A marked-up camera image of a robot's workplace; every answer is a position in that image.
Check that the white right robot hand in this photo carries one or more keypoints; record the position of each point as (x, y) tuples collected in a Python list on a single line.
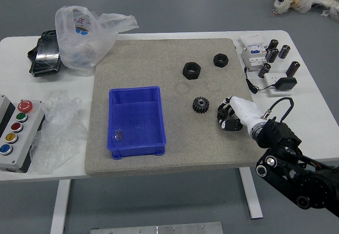
[(245, 111)]

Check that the black steel gear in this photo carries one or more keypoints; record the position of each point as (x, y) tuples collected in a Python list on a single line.
[(197, 108)]

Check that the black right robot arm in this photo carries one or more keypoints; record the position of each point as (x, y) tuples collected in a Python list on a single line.
[(288, 165)]

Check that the small black hex nut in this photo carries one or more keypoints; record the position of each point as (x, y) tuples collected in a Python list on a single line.
[(217, 62)]

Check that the big black hex nut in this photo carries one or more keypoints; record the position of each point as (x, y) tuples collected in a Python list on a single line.
[(188, 73)]

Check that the blue plastic box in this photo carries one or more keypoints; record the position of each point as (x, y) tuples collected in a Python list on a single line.
[(137, 120)]

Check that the grey push-button control box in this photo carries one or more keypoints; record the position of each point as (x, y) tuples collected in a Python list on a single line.
[(19, 149)]

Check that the white power socket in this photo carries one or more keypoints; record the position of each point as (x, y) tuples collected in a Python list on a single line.
[(272, 79)]

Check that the black cylindrical capacitor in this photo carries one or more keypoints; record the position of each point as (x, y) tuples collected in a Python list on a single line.
[(292, 69), (284, 52), (271, 55), (272, 45), (264, 70)]

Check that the black power adapter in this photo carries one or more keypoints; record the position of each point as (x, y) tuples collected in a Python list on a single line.
[(285, 83)]

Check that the white circuit breaker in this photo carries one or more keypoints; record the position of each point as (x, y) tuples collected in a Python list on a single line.
[(253, 48)]

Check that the white table leg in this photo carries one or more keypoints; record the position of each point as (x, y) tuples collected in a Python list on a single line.
[(251, 194), (60, 205)]

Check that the grey-brown table mat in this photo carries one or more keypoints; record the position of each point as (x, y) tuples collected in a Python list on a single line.
[(132, 51)]

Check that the small metal screw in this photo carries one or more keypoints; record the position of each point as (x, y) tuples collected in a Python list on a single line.
[(119, 135)]

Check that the grey metal plate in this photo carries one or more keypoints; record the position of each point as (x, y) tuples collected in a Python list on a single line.
[(156, 229)]

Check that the clear printed plastic bag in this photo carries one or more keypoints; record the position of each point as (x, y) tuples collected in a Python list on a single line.
[(79, 43)]

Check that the clear bubble wrap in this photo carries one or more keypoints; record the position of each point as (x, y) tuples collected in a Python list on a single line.
[(58, 133)]

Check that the black wrapped package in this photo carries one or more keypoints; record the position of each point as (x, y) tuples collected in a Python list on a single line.
[(45, 56)]

